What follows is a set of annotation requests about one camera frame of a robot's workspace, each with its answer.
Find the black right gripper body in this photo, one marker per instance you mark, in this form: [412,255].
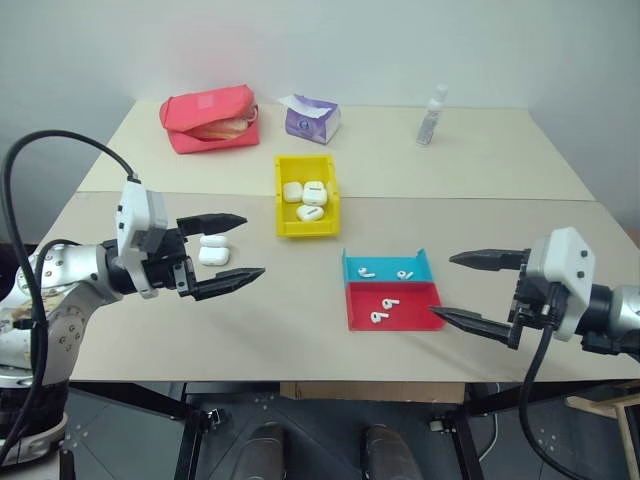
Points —
[530,305]

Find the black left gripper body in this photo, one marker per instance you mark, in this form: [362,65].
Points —
[162,250]

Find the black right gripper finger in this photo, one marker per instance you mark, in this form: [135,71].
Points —
[475,325]
[490,260]

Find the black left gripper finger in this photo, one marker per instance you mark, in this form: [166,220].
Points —
[215,223]
[225,281]

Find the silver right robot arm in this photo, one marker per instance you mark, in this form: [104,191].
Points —
[617,310]

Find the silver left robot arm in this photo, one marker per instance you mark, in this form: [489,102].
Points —
[70,265]

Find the yellow plastic bin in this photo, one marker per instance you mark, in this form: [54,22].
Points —
[285,225]

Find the red plastic tray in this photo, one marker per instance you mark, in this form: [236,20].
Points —
[415,305]

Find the white earbud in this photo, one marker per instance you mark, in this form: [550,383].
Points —
[365,272]
[389,303]
[403,274]
[377,318]

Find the blue plastic tray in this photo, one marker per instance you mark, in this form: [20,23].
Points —
[385,265]

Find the red zippered fabric pouch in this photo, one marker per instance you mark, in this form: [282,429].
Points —
[205,107]

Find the brown cardboard piece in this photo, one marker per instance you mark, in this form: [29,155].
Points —
[370,392]

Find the purple tissue pack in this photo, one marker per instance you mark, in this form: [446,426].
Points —
[310,125]

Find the clear white spray bottle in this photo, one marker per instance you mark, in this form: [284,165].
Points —
[430,120]

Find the dark rounded shape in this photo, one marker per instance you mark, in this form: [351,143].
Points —
[262,450]
[390,452]

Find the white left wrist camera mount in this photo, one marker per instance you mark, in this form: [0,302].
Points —
[137,210]

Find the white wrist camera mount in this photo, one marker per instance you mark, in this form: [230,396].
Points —
[137,210]
[565,265]

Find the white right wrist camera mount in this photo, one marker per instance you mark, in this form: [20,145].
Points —
[565,265]

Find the black metal table frame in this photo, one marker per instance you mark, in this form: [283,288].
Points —
[465,440]

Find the light wooden frame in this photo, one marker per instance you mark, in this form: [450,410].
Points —
[622,415]

